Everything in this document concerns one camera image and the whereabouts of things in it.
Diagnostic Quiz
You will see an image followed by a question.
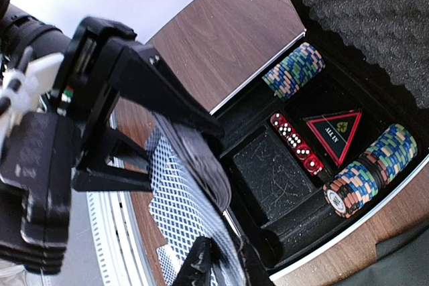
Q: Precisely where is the blue playing card deck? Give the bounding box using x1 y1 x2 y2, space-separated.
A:
146 116 246 285

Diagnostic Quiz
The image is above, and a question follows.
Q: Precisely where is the black triangular all-in button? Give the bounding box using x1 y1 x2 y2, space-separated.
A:
304 109 362 167

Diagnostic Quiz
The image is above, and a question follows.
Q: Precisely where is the right chip stack in case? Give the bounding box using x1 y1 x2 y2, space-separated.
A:
323 123 418 218

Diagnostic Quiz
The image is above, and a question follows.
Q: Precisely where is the front aluminium rail base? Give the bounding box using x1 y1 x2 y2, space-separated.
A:
85 111 155 286

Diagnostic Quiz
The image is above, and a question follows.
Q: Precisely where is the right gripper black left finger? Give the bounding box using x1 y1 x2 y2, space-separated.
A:
174 236 212 286

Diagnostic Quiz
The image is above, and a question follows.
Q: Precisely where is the chip stack in case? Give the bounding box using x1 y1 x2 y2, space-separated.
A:
323 123 418 218
262 42 326 101

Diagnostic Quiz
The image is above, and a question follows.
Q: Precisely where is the left chip stack in case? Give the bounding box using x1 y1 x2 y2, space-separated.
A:
262 42 326 101

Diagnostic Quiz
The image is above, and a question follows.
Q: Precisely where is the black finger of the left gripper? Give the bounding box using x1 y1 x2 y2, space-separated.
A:
109 42 225 137
72 128 151 192

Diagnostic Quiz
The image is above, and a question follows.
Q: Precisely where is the black poker mat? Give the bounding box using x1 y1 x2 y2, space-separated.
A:
337 220 428 285

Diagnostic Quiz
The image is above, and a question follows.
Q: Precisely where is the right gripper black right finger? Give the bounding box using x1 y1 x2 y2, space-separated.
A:
239 240 274 286

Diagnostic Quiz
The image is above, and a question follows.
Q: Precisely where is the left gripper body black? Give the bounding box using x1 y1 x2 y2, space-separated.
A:
1 16 136 273

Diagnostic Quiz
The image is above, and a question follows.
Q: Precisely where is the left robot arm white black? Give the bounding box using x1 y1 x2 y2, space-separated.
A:
1 0 224 275

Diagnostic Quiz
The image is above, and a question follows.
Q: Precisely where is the red dice row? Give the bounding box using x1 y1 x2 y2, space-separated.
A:
269 112 324 176

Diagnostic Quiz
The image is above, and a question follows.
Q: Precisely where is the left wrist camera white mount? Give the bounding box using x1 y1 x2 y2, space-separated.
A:
1 47 64 141

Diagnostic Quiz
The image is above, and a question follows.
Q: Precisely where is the aluminium poker case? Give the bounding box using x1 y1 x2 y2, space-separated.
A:
209 0 429 282

